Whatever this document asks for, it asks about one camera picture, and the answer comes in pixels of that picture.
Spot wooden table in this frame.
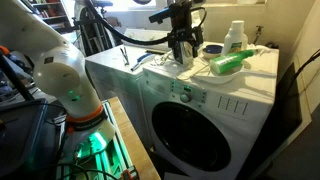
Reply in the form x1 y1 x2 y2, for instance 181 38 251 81
108 96 162 180

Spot black monitor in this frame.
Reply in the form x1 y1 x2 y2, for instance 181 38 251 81
0 99 48 178

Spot black cable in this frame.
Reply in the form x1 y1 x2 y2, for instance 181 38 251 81
285 49 320 96

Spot black rod with orange clamp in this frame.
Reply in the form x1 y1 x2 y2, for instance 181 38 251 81
0 44 35 102

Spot bookshelf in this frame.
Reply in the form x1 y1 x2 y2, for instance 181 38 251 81
28 0 73 33

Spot white dish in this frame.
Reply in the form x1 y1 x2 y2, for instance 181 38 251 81
191 63 247 85

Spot white front-load washing machine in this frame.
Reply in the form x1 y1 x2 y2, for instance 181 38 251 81
141 41 280 180

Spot white bottle with label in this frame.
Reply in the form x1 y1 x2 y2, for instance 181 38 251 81
221 20 249 56

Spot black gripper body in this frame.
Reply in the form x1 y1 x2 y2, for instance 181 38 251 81
168 1 205 44

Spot white top-load washing machine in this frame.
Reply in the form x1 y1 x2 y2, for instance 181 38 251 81
84 28 171 148

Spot white and black clothes iron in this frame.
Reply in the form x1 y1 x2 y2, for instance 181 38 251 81
171 40 198 67

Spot wall water faucet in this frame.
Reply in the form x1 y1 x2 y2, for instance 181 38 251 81
252 25 265 45

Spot blue bowl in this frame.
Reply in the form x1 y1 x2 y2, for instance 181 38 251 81
202 44 224 61

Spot blue and white brush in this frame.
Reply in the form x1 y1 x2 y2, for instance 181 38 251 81
130 52 156 72

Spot aluminium base frame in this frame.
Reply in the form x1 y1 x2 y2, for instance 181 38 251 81
55 99 140 180

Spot white twisted iron cord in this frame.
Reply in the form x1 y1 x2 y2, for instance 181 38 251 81
153 49 212 80

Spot dark bicycle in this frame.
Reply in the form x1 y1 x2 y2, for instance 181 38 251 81
72 0 117 57

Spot black cable hose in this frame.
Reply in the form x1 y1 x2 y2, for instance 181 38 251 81
84 0 208 47

